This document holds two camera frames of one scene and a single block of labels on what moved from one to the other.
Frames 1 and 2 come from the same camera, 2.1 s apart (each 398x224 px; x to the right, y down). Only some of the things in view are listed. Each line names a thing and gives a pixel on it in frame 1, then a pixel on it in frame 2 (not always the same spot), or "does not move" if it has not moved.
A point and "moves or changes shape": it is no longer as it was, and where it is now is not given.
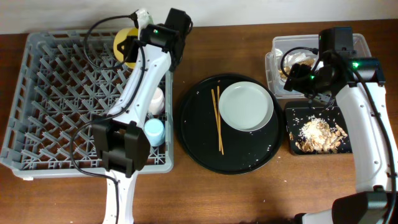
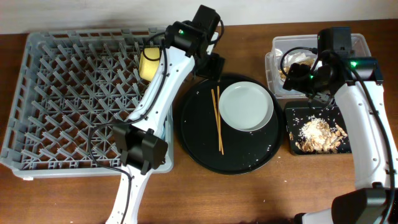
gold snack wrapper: [288, 70] does not move
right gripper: [296, 80] does not move
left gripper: [134, 42] → [213, 67]
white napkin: [291, 59] does not move
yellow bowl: [120, 36] moves or changes shape
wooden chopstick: [217, 122] does not move
